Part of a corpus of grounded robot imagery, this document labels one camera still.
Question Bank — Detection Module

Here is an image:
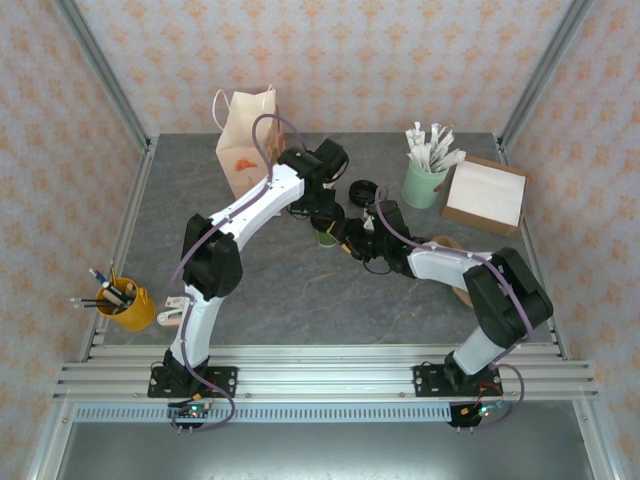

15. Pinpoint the green sleeved paper cup stack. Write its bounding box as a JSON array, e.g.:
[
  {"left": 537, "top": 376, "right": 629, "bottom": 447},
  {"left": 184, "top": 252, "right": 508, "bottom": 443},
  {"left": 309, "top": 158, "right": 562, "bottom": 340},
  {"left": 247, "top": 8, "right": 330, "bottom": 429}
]
[{"left": 313, "top": 219, "right": 342, "bottom": 249}]

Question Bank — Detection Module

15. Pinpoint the black plastic cup lid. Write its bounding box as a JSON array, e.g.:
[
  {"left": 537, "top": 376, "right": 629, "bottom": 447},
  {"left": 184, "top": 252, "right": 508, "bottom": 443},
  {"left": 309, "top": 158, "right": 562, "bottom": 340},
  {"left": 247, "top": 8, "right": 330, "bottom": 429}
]
[{"left": 348, "top": 179, "right": 382, "bottom": 207}]

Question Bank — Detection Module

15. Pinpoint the brown pulp cup carrier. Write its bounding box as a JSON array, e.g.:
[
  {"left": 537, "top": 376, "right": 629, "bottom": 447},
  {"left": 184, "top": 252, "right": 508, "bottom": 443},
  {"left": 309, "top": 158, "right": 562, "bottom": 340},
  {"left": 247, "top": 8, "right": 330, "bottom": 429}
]
[{"left": 427, "top": 234, "right": 477, "bottom": 308}]

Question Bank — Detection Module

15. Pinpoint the printed paper takeout bag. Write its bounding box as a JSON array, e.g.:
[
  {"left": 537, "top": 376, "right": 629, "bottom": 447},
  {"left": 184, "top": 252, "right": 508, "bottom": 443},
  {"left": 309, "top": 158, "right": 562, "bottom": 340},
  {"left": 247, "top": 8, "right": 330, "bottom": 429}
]
[{"left": 212, "top": 84, "right": 288, "bottom": 219}]

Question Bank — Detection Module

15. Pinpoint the pale green holder cup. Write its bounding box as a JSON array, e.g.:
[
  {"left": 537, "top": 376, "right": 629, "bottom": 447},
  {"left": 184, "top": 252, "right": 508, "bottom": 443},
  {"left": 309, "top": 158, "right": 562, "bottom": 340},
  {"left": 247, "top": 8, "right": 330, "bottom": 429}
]
[{"left": 401, "top": 158, "right": 450, "bottom": 209}]

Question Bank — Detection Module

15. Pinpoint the paper wrapped stirrer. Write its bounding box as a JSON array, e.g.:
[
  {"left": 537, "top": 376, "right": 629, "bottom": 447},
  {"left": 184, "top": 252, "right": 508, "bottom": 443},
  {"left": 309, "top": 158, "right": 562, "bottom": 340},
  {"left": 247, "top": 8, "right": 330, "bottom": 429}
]
[
  {"left": 404, "top": 121, "right": 426, "bottom": 151},
  {"left": 429, "top": 122, "right": 454, "bottom": 156},
  {"left": 434, "top": 148, "right": 467, "bottom": 174},
  {"left": 408, "top": 144, "right": 436, "bottom": 174}
]

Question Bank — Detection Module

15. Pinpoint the brown cardboard napkin box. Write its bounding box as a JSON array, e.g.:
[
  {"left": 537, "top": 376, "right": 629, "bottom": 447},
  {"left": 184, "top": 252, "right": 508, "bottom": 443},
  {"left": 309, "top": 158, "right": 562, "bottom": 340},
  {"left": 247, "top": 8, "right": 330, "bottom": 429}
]
[{"left": 439, "top": 154, "right": 529, "bottom": 239}]

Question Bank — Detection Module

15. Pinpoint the white napkin stack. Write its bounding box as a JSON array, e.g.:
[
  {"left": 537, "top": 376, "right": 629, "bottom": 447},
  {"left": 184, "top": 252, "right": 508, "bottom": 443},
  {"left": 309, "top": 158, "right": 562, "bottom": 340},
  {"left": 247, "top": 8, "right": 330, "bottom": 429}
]
[{"left": 447, "top": 160, "right": 527, "bottom": 224}]

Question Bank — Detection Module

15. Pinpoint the pink stapler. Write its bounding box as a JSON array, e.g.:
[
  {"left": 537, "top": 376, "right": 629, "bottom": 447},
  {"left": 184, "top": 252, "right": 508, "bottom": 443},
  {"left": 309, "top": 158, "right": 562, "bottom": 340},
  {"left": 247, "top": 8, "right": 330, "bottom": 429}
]
[{"left": 156, "top": 307, "right": 184, "bottom": 329}]

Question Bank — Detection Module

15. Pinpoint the yellow pen cup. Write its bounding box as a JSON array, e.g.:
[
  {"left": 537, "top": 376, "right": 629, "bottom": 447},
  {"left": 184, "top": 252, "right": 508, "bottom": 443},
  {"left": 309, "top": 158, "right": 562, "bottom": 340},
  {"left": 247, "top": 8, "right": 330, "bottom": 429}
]
[{"left": 94, "top": 277, "right": 158, "bottom": 333}]

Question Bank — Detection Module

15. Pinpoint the blue capped pen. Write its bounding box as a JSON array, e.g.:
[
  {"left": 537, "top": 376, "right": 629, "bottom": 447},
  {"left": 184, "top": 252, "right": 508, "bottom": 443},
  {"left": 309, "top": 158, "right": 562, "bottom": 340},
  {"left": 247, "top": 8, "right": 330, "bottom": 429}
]
[{"left": 88, "top": 268, "right": 124, "bottom": 301}]

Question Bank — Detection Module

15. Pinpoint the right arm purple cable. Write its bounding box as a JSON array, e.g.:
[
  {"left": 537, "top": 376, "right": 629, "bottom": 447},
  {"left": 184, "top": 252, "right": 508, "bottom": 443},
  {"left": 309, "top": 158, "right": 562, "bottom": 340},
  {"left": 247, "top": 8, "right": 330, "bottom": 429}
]
[{"left": 373, "top": 185, "right": 532, "bottom": 431}]

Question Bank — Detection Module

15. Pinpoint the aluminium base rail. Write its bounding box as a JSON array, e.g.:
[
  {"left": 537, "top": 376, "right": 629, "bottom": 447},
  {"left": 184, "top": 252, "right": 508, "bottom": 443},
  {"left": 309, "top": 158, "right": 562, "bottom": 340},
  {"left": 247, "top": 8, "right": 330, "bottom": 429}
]
[{"left": 52, "top": 344, "right": 601, "bottom": 401}]

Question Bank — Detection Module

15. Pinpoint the aluminium table side rail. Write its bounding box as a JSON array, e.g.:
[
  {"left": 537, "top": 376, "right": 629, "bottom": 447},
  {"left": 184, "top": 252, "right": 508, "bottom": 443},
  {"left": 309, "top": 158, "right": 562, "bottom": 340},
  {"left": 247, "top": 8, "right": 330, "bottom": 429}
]
[
  {"left": 79, "top": 139, "right": 157, "bottom": 361},
  {"left": 494, "top": 134, "right": 571, "bottom": 361}
]

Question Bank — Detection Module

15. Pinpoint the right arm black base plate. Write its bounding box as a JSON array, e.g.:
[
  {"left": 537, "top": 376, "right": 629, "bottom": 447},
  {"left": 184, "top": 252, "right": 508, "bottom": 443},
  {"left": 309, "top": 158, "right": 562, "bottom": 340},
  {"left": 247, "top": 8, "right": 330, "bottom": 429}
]
[{"left": 412, "top": 364, "right": 501, "bottom": 399}]

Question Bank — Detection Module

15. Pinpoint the slotted grey cable duct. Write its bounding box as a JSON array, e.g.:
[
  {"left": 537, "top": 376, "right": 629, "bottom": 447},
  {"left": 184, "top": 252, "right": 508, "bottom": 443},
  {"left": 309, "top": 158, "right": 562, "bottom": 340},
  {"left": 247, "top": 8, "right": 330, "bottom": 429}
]
[{"left": 73, "top": 404, "right": 454, "bottom": 425}]

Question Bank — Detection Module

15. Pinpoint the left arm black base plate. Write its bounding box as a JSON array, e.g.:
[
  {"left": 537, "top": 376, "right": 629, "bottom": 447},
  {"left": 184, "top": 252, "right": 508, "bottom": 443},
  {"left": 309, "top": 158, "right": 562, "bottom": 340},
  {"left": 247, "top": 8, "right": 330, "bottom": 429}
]
[{"left": 146, "top": 366, "right": 239, "bottom": 399}]

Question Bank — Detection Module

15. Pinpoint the aluminium frame post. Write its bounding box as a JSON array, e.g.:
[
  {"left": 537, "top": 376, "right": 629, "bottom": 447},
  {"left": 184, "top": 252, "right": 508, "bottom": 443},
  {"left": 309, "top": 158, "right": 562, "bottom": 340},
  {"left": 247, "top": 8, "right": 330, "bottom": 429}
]
[
  {"left": 52, "top": 0, "right": 154, "bottom": 154},
  {"left": 497, "top": 0, "right": 596, "bottom": 151}
]

